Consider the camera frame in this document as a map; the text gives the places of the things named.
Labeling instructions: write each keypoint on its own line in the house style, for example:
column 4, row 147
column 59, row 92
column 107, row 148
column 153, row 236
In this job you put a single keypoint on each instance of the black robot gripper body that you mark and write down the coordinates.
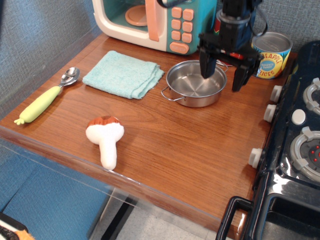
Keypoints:
column 234, row 37

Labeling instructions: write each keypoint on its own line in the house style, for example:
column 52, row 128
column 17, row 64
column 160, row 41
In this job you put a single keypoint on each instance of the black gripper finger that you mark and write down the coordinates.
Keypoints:
column 207, row 61
column 242, row 75

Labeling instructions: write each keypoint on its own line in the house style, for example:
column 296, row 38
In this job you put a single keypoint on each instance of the small steel pot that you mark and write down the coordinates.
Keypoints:
column 187, row 87

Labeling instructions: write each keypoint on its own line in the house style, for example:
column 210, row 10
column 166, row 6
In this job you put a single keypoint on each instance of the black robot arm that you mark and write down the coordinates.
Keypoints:
column 238, row 8

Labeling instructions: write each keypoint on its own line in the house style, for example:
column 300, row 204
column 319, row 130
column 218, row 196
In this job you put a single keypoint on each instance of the light blue folded towel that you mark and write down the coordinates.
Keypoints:
column 124, row 76

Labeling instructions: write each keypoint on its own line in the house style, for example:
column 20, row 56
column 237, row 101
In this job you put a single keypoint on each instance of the tomato sauce can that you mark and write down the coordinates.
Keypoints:
column 216, row 29

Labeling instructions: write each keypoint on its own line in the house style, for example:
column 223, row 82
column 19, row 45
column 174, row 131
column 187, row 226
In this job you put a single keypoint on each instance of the white stove knob rear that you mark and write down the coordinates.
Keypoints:
column 276, row 93

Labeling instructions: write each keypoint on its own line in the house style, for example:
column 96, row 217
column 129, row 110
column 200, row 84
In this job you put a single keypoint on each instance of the white stove knob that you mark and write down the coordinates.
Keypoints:
column 254, row 157
column 269, row 113
column 276, row 93

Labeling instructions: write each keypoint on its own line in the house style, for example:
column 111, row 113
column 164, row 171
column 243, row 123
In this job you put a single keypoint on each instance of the pineapple slices can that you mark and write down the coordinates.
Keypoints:
column 275, row 49

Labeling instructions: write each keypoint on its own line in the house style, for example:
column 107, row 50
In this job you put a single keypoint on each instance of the white stove knob middle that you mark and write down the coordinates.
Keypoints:
column 269, row 113

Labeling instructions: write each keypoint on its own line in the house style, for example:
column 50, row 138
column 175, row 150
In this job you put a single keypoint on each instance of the teal toy microwave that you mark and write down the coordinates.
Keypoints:
column 146, row 23

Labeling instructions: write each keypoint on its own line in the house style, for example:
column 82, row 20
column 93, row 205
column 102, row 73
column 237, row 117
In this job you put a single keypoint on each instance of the white stove knob front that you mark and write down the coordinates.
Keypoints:
column 254, row 157

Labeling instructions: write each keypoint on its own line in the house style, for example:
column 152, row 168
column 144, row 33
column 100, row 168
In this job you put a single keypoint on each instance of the plush mushroom toy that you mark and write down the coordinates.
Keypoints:
column 106, row 131

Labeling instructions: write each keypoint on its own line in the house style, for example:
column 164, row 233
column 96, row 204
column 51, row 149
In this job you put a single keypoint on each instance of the black toy stove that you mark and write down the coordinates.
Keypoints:
column 286, row 189

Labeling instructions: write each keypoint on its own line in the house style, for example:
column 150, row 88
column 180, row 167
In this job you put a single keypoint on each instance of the orange plush object corner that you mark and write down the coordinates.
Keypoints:
column 24, row 235

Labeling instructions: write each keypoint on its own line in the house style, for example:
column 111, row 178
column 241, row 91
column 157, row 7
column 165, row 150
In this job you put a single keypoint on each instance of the spoon with green handle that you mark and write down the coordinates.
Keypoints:
column 40, row 104

